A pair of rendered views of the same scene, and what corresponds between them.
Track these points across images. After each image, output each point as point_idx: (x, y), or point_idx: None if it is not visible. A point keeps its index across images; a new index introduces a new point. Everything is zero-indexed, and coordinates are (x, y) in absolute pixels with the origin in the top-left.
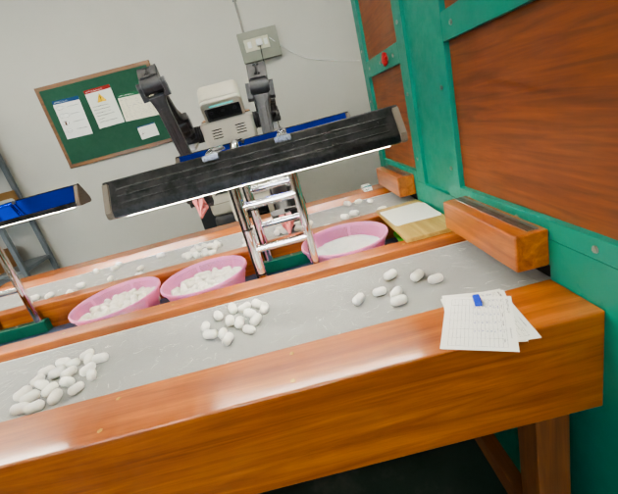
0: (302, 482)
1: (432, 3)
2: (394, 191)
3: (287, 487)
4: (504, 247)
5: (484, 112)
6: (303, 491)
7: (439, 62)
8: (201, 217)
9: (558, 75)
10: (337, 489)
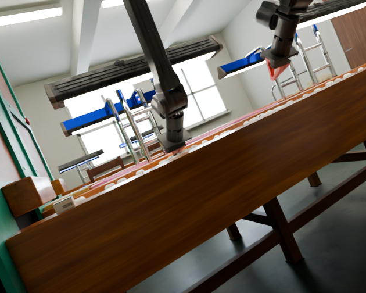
0: (240, 281)
1: None
2: (53, 194)
3: (247, 275)
4: (65, 183)
5: (27, 147)
6: (236, 279)
7: (11, 115)
8: (271, 79)
9: (31, 144)
10: (217, 290)
